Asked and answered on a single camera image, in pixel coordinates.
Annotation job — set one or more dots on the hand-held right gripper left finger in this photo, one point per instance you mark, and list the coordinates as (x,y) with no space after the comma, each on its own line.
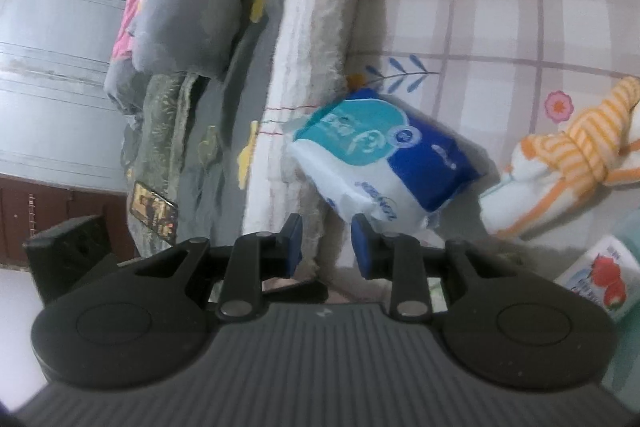
(293,242)

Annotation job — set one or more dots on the plaid flower bedsheet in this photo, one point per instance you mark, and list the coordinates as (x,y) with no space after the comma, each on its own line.
(500,37)

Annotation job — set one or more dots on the grey blanket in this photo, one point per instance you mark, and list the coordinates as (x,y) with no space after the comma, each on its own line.
(190,17)

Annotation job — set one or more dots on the white door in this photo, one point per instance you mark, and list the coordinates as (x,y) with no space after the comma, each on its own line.
(55,82)

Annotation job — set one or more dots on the white fluffy blanket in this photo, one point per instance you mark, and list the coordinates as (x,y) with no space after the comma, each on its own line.
(320,57)

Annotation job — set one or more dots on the gold black label patch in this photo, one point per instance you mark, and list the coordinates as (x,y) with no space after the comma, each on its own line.
(154,212)

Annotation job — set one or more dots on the small white packet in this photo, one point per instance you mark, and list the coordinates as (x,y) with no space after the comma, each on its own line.
(600,277)

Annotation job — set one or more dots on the brown wooden cabinet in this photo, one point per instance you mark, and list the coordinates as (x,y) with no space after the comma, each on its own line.
(45,222)

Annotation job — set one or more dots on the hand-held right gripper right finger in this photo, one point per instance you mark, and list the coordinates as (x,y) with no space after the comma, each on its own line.
(361,252)

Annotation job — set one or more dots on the blue white tissue pack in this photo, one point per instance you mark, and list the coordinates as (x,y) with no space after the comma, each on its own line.
(400,157)

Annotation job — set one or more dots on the orange striped white cloth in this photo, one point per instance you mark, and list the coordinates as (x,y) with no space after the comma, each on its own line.
(575,147)

